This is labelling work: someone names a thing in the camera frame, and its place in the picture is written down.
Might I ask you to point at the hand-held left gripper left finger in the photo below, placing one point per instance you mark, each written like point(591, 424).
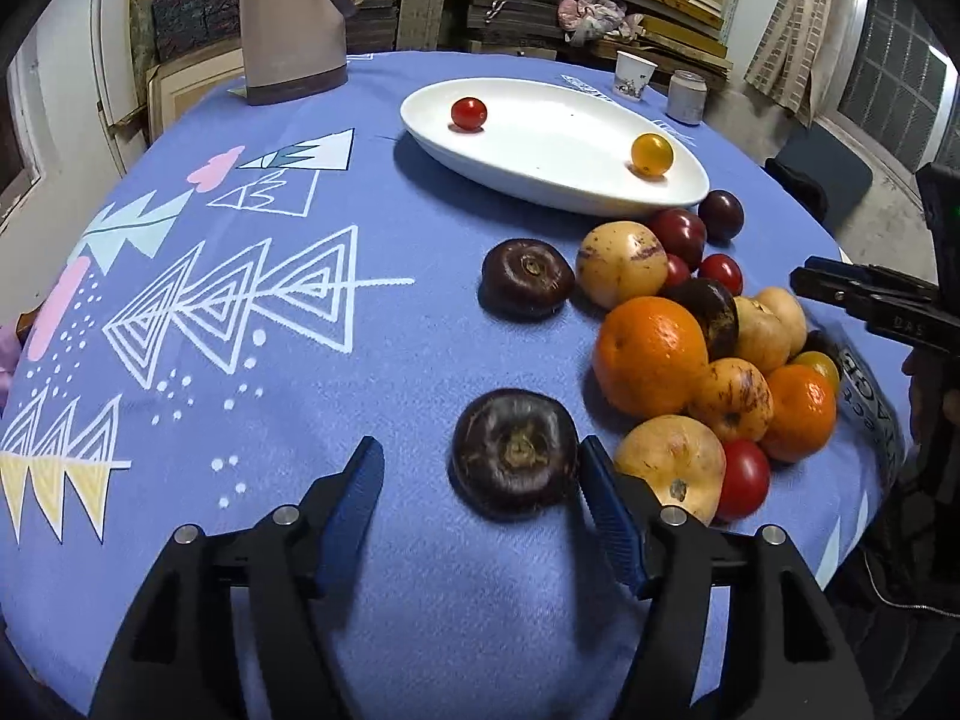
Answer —
point(352, 502)

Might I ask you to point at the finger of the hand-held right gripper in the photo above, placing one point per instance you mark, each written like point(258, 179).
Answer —
point(832, 291)
point(862, 279)

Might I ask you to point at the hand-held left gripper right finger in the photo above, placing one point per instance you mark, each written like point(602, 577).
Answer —
point(611, 517)

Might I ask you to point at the small yellow pepino melon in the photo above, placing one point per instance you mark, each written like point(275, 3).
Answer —
point(787, 311)

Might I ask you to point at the greenish yellow cherry tomato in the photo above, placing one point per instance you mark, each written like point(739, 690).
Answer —
point(819, 369)

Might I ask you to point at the large yellow pepino melon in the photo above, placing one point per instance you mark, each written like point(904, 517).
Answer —
point(671, 465)

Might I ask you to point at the red cherry tomato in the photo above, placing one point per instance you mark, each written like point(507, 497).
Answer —
point(721, 274)
point(676, 271)
point(746, 480)
point(469, 113)

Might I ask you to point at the small orange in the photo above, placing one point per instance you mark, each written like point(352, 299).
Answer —
point(801, 414)

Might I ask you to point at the dark red plum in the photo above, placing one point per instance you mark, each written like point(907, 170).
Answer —
point(677, 235)
point(721, 214)

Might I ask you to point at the brown striped pepino melon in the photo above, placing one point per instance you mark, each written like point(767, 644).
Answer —
point(731, 397)

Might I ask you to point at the large orange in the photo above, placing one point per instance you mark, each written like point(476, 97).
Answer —
point(651, 356)

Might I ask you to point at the large speckled pepino melon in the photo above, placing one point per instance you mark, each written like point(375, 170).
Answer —
point(621, 262)

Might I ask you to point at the white oval plate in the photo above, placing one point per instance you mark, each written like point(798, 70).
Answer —
point(555, 142)

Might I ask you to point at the person's right hand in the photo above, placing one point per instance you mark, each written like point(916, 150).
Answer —
point(926, 405)

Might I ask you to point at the black bag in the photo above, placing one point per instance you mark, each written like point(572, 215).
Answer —
point(795, 191)

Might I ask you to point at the dark blue chair seat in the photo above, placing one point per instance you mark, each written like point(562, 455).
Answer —
point(840, 165)

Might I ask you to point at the blue printed tablecloth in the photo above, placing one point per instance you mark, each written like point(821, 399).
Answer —
point(420, 360)

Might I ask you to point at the meshed window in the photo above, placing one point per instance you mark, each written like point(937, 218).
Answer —
point(892, 67)

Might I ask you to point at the grey drink can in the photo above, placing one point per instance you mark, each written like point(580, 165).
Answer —
point(686, 99)

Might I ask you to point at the checkered hanging cloth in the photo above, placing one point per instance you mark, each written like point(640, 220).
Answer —
point(795, 30)

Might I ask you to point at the patterned paper cup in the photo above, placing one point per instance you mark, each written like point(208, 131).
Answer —
point(634, 79)

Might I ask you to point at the person's dark jacket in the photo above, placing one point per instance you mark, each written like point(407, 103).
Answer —
point(900, 615)

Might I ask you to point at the pink crumpled cloth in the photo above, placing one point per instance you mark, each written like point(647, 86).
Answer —
point(596, 15)

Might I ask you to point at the wooden chair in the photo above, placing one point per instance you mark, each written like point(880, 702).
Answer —
point(31, 326)

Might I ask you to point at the lilac cloth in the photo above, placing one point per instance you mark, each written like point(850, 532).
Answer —
point(7, 367)

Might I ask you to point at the framed wooden panel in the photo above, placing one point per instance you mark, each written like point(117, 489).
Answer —
point(195, 101)

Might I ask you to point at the stack of dark flat boxes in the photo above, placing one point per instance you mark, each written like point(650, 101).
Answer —
point(450, 15)

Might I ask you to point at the sliding glass window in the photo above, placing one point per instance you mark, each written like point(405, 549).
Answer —
point(15, 150)

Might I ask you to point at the beige thermos jug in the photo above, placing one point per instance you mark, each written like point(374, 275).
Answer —
point(292, 15)

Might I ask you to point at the stack of patterned flat boxes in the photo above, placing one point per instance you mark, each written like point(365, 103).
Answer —
point(195, 7)

